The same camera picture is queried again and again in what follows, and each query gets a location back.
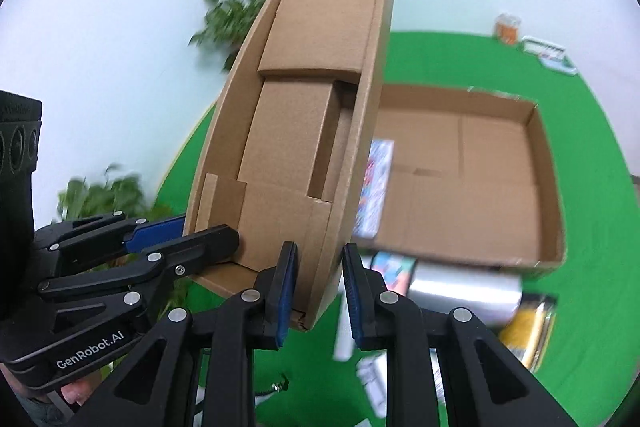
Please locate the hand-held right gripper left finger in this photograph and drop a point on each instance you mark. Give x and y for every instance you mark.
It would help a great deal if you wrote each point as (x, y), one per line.
(284, 297)

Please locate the orange and white container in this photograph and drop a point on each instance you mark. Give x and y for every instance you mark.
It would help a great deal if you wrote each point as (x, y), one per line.
(507, 29)

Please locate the person's left hand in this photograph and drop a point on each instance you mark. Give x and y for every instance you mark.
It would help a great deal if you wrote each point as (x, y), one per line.
(80, 394)

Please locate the pastel colourful block box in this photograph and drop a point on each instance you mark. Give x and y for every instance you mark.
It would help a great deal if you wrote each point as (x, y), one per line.
(395, 274)

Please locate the yellow snack packet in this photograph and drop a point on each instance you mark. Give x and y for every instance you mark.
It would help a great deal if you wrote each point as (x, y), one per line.
(530, 332)

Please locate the white stick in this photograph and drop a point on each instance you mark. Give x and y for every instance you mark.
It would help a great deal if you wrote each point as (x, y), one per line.
(343, 332)

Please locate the colourful printed flat box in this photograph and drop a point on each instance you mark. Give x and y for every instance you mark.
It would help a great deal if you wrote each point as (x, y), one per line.
(375, 187)

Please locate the green table cloth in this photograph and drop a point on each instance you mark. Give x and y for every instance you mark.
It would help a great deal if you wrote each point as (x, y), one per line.
(590, 157)

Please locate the green leafy plant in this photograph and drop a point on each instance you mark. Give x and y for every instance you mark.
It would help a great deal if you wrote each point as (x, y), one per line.
(230, 17)
(100, 192)

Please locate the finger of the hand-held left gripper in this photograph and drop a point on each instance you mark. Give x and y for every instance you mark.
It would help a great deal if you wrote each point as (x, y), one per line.
(155, 232)
(200, 247)

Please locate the deep brown cardboard box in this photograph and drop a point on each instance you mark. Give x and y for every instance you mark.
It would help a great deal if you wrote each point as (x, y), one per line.
(290, 132)

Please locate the silver metal cylinder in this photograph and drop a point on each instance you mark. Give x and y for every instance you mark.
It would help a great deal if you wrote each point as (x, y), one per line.
(465, 297)

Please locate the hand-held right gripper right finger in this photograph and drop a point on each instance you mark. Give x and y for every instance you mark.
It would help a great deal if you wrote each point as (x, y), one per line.
(353, 297)

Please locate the white printed paper sheet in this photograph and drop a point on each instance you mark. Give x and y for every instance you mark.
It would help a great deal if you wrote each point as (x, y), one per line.
(372, 382)

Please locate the wide shallow cardboard box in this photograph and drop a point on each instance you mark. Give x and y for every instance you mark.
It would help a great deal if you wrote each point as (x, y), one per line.
(475, 207)

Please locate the paint set box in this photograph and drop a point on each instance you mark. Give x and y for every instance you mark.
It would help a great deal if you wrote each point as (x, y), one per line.
(547, 54)

